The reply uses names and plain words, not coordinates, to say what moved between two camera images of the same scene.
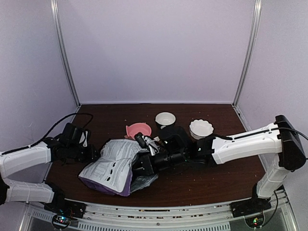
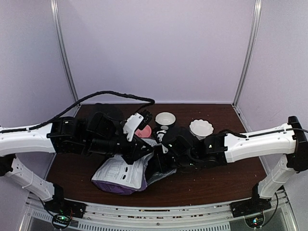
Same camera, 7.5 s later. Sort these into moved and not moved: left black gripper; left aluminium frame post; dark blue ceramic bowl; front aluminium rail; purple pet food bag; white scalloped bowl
Moved: left black gripper; purple pet food bag
Not moved: white scalloped bowl; dark blue ceramic bowl; left aluminium frame post; front aluminium rail
